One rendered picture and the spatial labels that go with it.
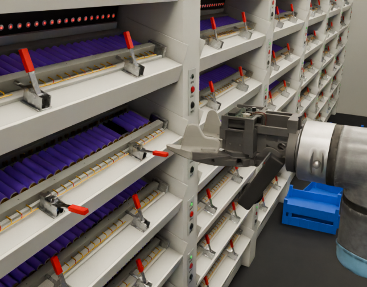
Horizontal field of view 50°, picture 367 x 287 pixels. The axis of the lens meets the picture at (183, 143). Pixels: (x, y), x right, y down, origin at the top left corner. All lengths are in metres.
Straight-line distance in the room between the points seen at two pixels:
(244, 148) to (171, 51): 0.46
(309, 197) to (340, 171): 1.99
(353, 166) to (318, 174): 0.05
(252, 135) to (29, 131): 0.34
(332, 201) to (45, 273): 1.98
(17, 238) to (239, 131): 0.38
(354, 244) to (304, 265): 1.54
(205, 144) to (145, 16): 0.49
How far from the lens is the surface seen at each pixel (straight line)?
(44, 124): 0.66
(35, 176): 0.78
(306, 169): 0.59
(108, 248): 0.94
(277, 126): 0.62
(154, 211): 1.07
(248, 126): 0.60
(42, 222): 0.72
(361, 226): 0.62
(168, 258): 1.22
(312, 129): 0.59
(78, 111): 0.71
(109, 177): 0.84
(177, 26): 1.00
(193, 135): 0.63
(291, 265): 2.15
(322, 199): 2.56
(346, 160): 0.57
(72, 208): 0.69
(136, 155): 0.91
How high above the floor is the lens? 1.31
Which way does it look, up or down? 22 degrees down
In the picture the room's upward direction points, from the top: straight up
